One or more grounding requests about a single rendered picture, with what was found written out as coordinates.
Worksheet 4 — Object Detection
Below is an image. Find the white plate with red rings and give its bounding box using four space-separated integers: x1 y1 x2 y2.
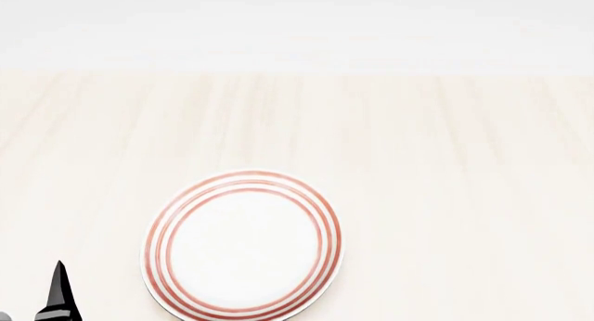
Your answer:
139 168 346 321

